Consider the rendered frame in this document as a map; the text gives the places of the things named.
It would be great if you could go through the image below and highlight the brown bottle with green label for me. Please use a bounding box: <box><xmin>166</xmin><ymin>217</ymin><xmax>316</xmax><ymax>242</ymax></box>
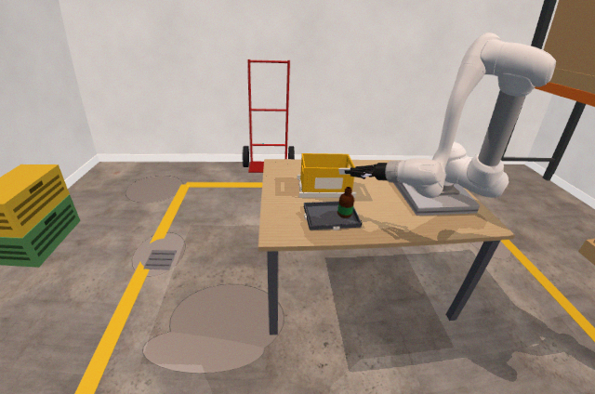
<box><xmin>337</xmin><ymin>187</ymin><xmax>354</xmax><ymax>218</ymax></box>

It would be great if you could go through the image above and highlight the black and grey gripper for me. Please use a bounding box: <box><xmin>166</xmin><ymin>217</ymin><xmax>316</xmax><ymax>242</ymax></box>
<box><xmin>338</xmin><ymin>163</ymin><xmax>387</xmax><ymax>180</ymax></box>

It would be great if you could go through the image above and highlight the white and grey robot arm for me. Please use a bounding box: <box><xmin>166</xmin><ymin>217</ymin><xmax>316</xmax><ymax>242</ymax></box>
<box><xmin>386</xmin><ymin>33</ymin><xmax>556</xmax><ymax>198</ymax></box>

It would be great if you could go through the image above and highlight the yellow box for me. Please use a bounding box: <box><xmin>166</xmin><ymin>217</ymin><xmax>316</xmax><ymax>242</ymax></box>
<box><xmin>300</xmin><ymin>153</ymin><xmax>354</xmax><ymax>192</ymax></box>

